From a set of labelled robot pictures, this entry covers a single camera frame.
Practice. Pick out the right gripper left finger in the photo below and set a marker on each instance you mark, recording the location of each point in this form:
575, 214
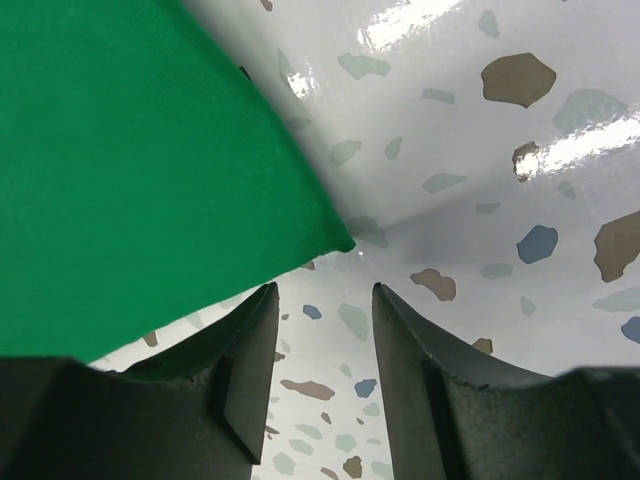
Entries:
196, 410

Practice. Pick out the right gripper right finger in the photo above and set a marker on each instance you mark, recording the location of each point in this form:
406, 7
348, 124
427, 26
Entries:
454, 412

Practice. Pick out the green t-shirt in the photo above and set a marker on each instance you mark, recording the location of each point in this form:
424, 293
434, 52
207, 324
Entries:
143, 177

